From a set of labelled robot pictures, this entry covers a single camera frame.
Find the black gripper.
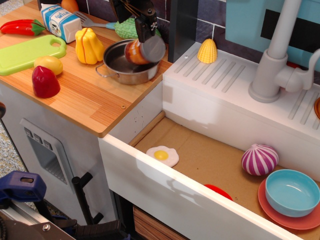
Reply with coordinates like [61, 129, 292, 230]
[135, 8, 158, 43]

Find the brown toy food can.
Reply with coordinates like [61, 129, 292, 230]
[124, 35, 166, 65]

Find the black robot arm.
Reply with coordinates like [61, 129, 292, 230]
[109, 0, 158, 43]

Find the stainless steel pot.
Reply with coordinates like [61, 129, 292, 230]
[95, 39, 160, 85]

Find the green toy bitter gourd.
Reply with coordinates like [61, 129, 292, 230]
[115, 17, 162, 39]

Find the yellow toy bell pepper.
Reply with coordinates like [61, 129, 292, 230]
[75, 27, 105, 65]

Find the grey toy spatula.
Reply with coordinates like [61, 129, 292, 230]
[73, 11, 116, 30]

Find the yellow toy corn piece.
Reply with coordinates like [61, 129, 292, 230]
[197, 39, 218, 64]

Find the orange toy fruit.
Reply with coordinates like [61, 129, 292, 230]
[61, 0, 79, 13]

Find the toy milk carton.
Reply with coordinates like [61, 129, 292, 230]
[40, 3, 82, 43]

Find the yellow toy potato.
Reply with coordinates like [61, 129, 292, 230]
[33, 55, 63, 76]

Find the dark red toy pepper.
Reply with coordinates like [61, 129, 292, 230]
[32, 65, 61, 99]

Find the red toy chili pepper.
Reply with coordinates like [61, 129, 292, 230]
[0, 19, 46, 36]

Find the white toy sink basin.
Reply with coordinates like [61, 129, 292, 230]
[99, 43, 320, 240]

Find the toy fried egg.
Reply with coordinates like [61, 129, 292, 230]
[146, 145, 180, 168]

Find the green cutting board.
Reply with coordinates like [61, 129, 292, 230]
[0, 34, 67, 76]

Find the grey toy faucet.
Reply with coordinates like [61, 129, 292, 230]
[248, 0, 320, 103]

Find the grey oven control panel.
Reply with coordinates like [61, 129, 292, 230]
[20, 118, 75, 194]

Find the red toy item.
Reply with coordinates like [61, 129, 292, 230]
[204, 184, 233, 201]

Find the purple striped toy onion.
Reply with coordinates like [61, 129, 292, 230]
[241, 143, 279, 176]

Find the orange item at right edge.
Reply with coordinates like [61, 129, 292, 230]
[313, 97, 320, 120]

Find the blue clamp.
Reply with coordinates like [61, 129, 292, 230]
[0, 170, 47, 209]

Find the light blue bowl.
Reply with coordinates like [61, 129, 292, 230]
[265, 169, 320, 218]

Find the coral pink plate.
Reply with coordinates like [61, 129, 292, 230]
[257, 179, 320, 230]

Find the black oven door handle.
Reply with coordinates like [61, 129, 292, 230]
[71, 172, 104, 225]

